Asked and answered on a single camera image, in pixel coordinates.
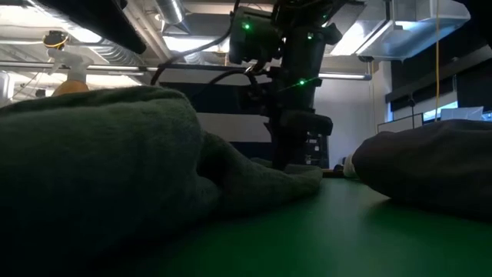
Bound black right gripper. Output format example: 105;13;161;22
267;38;334;171

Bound dark grey shorts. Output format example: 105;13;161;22
351;118;492;222

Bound dark green garment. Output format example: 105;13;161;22
0;85;324;276

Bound navy white striped laundry basket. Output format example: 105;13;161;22
157;68;280;159

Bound black equipment cabinet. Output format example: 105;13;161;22
305;132;330;169

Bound beige folded garment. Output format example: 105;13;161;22
343;153;361;179

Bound ceiling tube light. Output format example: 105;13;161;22
318;72;373;82

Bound green table mat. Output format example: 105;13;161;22
95;176;492;277

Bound grey office partition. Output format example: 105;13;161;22
377;112;425;134

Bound white board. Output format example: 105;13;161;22
440;106;484;121

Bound orange spray bottle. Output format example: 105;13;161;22
48;48;96;97

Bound black round ceiling fixture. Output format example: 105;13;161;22
42;29;71;49

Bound rectangular metal ceiling duct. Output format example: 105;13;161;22
355;0;472;62

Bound yellow hanging cable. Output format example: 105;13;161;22
434;0;441;122

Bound narrow shiny round duct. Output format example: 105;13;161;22
155;0;189;26

